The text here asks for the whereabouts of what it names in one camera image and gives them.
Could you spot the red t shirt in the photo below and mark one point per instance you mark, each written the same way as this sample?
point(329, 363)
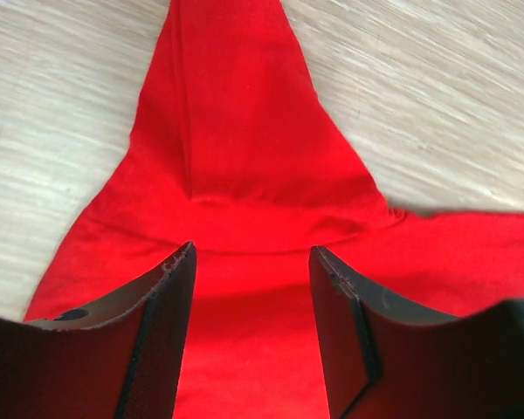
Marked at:
point(232, 150)

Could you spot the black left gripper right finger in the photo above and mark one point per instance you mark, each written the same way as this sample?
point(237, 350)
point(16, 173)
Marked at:
point(386, 356)

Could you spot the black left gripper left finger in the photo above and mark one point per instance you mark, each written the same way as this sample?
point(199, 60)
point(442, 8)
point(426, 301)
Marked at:
point(119, 356)

